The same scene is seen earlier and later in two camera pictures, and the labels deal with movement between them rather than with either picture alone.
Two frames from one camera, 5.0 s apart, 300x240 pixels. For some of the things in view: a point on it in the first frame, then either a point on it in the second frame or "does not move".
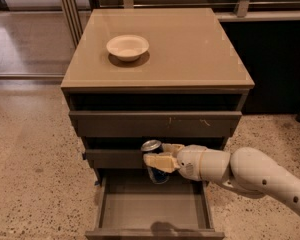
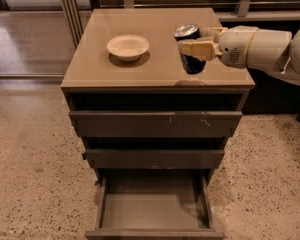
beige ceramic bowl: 127,47 does not move
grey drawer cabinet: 141,74 does not move
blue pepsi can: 158,177 -> 185,32
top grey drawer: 156,124 does not move
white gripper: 188,161 -> 236,46
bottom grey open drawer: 133,207 does not move
